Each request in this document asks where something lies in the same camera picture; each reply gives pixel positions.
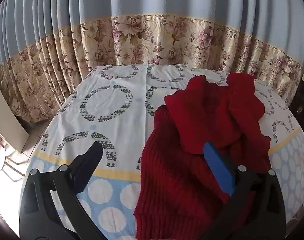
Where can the blue floral curtain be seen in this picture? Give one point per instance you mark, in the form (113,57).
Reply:
(152,10)

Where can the round white stool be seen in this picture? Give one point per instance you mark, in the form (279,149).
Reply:
(0,158)

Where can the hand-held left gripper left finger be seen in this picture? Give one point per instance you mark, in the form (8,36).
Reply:
(88,166)

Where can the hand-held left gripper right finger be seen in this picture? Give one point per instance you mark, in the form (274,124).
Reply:
(216,165)

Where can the red knitted sweater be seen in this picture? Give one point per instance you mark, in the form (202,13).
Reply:
(191,120)

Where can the printed dotted bed sheet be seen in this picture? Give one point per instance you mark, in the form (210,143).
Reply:
(122,120)

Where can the white flat board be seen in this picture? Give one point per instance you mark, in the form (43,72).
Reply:
(15,130)

